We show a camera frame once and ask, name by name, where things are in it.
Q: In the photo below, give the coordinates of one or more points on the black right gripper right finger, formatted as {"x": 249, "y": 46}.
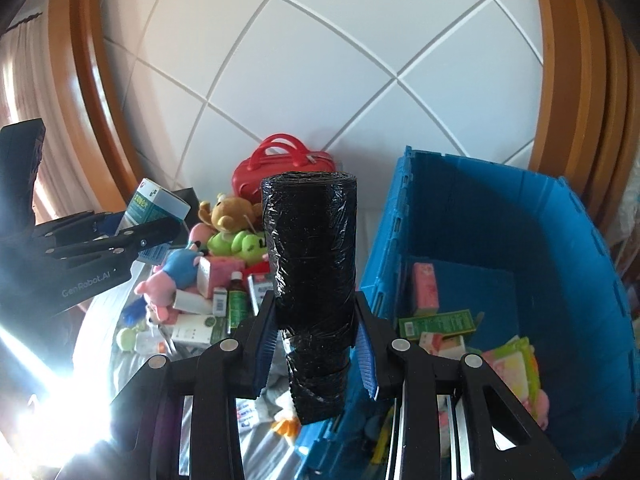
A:
{"x": 491, "y": 435}

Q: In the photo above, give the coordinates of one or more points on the green pink wet wipes pack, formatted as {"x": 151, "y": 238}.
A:
{"x": 515, "y": 363}

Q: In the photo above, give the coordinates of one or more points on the black garbage bag roll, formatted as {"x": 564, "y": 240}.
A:
{"x": 310, "y": 220}

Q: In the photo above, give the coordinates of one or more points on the blue feather toy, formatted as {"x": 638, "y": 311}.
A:
{"x": 134, "y": 313}

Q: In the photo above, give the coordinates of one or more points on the green frog plush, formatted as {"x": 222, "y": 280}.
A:
{"x": 245, "y": 245}

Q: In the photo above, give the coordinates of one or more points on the black gift bag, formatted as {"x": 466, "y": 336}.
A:
{"x": 189, "y": 196}

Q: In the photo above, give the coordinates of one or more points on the white cardboard tube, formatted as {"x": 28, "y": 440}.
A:
{"x": 192, "y": 303}

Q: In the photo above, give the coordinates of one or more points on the white alcohol wipes packet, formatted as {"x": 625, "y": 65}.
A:
{"x": 251, "y": 413}

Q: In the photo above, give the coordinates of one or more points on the white duck plush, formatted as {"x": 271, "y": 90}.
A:
{"x": 286, "y": 423}

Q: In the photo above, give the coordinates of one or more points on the blue plastic crate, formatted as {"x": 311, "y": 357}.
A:
{"x": 519, "y": 252}

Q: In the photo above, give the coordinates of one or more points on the pink silver tissue box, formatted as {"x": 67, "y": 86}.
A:
{"x": 216, "y": 272}

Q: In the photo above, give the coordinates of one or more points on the brown bear plush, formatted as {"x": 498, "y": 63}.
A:
{"x": 230, "y": 214}

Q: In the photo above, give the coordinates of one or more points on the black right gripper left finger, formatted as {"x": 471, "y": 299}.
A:
{"x": 147, "y": 413}

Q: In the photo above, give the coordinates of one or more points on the red toy suitcase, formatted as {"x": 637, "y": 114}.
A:
{"x": 277, "y": 154}

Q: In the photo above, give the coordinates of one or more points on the dark brown medicine bottle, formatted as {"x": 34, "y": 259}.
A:
{"x": 238, "y": 308}

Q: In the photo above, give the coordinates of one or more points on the pink pig plush blue shirt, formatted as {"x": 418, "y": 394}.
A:
{"x": 178, "y": 272}

